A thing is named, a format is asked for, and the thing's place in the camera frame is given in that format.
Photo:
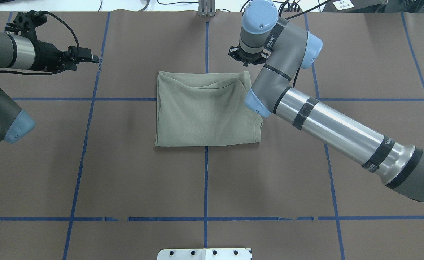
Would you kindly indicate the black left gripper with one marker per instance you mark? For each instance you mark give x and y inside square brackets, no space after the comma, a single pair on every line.
[47,55]

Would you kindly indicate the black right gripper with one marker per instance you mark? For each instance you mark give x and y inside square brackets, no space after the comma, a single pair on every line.
[248,57]

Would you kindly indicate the sage green long-sleeve shirt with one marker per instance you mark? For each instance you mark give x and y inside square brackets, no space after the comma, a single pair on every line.
[204,110]

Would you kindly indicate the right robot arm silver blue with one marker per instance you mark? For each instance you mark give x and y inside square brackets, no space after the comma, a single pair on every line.
[282,48]

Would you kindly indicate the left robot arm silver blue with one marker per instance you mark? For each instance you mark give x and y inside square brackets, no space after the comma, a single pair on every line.
[24,57]

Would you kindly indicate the aluminium frame post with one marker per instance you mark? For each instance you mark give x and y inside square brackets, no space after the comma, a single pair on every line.
[206,8]

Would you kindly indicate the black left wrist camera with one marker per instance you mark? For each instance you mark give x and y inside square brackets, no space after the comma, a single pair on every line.
[25,24]

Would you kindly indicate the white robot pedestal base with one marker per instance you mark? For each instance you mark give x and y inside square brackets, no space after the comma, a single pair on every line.
[205,254]

